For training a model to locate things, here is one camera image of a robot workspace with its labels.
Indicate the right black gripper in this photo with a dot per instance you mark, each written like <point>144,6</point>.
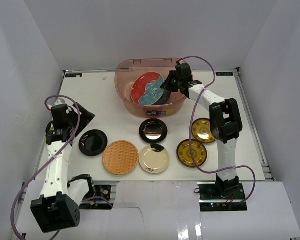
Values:
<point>167,85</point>

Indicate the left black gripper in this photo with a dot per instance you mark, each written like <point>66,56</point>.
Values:
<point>75,116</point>

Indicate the dark teal glazed plate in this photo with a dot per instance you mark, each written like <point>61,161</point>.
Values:
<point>164,98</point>

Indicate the red teal floral plate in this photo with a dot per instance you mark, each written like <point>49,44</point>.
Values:
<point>147,90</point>

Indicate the woven bamboo plate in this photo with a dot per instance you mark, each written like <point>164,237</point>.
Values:
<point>120,157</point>

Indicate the cream plate with black patch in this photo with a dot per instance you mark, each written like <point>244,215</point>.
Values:
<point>154,159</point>

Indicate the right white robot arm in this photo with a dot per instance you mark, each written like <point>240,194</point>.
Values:
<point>225,121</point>

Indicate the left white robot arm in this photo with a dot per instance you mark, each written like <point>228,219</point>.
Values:
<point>58,205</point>

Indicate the pink translucent plastic bin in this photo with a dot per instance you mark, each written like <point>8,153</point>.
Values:
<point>127,73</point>

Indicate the black plate left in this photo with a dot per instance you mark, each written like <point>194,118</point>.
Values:
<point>93,142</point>

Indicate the left table label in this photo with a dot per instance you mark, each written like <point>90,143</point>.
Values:
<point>73,75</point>

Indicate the table label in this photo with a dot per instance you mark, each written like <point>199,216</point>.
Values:
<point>224,74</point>
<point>73,75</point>

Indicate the right table label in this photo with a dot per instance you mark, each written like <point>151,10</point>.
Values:
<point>224,74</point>

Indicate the black glossy centre plate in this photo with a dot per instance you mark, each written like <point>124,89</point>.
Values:
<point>153,131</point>

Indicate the yellow patterned plate upper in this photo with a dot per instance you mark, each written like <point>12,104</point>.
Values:
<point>201,131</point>

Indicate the yellow patterned plate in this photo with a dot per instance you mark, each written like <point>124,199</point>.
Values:
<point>183,152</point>
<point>201,131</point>

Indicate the yellow patterned plate lower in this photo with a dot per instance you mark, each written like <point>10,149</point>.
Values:
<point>183,152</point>

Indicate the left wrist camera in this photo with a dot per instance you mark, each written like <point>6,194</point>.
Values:
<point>59,101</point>

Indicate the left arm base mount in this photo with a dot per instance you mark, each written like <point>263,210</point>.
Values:
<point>105,191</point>

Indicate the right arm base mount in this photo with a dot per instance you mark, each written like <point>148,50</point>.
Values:
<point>211,200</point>

